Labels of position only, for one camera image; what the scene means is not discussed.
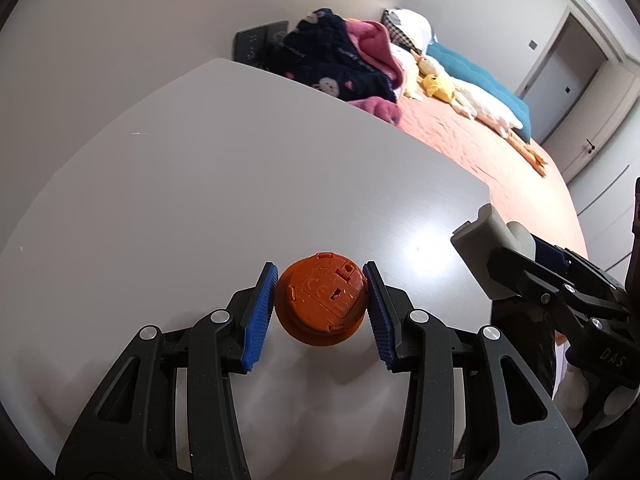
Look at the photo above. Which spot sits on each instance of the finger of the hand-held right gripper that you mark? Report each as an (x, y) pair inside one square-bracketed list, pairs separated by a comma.
[(555, 256), (540, 280)]

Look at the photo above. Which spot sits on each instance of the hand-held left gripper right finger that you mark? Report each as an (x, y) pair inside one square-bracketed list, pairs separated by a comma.
[(382, 320)]

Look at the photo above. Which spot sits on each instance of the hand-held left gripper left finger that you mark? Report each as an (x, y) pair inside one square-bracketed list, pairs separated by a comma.
[(257, 320)]

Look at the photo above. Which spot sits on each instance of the orange round plastic toy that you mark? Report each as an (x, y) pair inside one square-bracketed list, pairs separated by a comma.
[(320, 305)]

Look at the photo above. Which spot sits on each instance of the grey plastic holder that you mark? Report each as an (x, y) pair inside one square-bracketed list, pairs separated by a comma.
[(482, 245)]

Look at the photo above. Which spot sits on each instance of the white wardrobe door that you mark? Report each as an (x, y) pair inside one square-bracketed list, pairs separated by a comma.
[(600, 170)]

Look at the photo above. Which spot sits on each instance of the white plush goose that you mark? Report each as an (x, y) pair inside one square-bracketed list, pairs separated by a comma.
[(485, 107)]

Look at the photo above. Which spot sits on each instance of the grey room door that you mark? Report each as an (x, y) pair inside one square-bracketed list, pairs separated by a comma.
[(562, 80)]

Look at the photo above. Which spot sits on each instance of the teal pillow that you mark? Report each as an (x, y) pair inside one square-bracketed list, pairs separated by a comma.
[(475, 85)]

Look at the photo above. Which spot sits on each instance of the yellow plush duck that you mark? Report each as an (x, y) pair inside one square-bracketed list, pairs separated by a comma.
[(437, 88)]

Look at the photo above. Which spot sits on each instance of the navy printed blanket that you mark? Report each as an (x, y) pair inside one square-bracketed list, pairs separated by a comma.
[(325, 57)]

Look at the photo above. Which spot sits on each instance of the checked white pillow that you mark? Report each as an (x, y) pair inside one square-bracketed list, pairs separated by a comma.
[(407, 25)]

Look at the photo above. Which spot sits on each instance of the pink fleece blanket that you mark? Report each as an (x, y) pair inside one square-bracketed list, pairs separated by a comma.
[(375, 45)]

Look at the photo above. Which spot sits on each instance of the black wall socket panel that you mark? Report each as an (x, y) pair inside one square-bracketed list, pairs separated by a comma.
[(255, 44)]

